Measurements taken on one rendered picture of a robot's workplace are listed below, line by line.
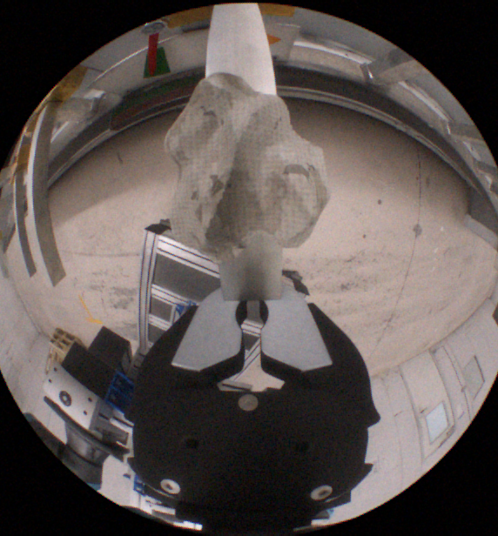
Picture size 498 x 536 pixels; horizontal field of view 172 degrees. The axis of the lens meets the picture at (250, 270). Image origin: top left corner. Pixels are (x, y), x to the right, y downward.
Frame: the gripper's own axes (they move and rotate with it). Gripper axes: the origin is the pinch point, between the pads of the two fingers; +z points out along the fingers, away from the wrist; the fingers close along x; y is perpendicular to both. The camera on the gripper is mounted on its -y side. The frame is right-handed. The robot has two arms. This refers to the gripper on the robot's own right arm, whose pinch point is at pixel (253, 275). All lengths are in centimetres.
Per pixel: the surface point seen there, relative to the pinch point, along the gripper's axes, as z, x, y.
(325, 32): 18, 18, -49
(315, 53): 12.5, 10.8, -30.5
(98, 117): 12.6, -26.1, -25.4
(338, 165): 83, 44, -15
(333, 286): 83, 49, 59
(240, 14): -3.5, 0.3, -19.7
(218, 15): -3.5, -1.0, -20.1
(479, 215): 62, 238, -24
